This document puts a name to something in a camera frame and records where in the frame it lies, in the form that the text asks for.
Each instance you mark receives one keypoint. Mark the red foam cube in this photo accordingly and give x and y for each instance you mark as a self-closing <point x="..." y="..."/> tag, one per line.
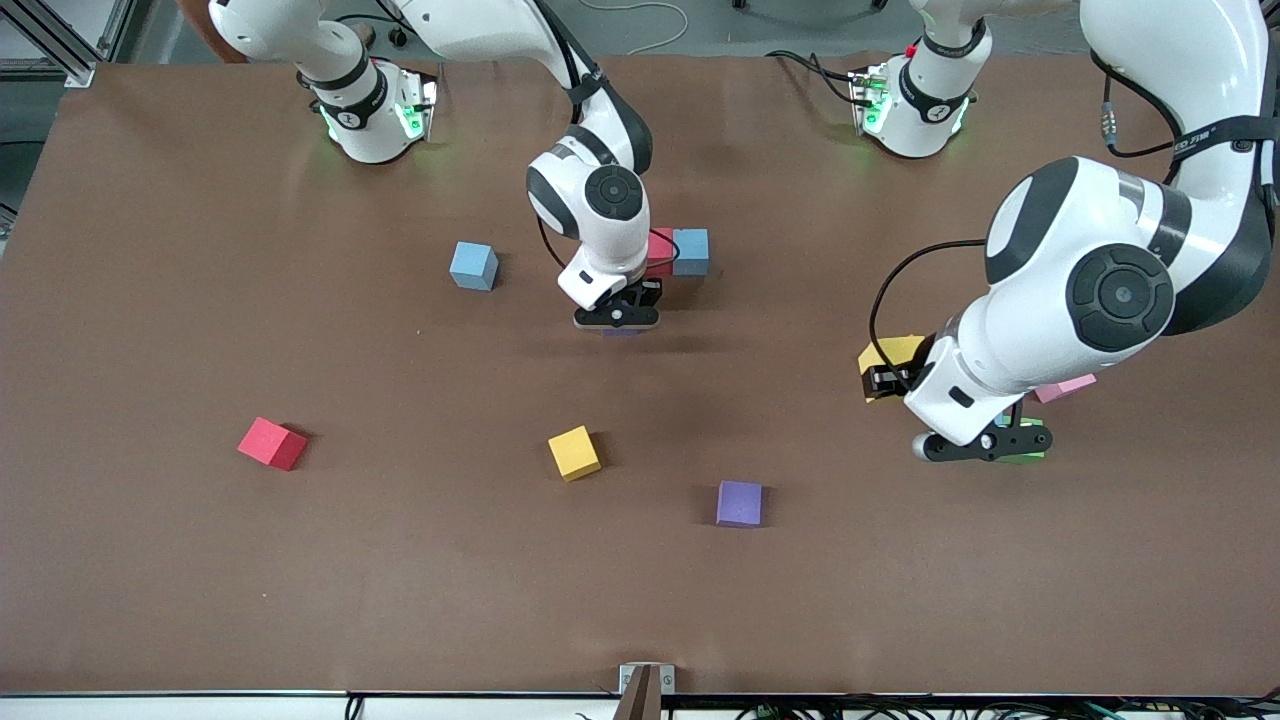
<point x="662" y="250"/>
<point x="272" y="443"/>

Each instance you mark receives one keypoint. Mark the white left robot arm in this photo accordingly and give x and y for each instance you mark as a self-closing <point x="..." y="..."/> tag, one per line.
<point x="1080" y="290"/>

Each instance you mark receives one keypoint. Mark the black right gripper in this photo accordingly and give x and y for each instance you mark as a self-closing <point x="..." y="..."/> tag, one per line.
<point x="646" y="293"/>

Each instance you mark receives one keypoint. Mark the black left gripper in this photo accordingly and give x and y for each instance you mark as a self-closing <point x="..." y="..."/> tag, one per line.
<point x="893" y="379"/>

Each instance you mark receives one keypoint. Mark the white table edge rail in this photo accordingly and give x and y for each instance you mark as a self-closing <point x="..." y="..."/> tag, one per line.
<point x="150" y="708"/>

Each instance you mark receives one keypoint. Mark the yellow foam cube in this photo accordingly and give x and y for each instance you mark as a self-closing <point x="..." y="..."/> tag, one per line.
<point x="574" y="453"/>
<point x="895" y="350"/>

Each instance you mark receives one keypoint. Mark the green foam cube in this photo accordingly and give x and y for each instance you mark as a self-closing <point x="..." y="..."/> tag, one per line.
<point x="1033" y="422"/>

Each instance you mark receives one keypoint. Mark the aluminium frame profile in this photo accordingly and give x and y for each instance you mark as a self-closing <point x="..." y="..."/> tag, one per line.
<point x="80" y="73"/>

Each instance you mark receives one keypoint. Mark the pink foam cube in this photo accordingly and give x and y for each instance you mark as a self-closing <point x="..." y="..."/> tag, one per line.
<point x="1070" y="386"/>

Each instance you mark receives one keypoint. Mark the metal table edge bracket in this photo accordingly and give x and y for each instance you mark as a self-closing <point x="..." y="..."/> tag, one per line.
<point x="645" y="685"/>

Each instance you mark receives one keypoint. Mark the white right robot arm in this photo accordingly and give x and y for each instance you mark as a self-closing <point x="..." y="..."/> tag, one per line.
<point x="600" y="200"/>

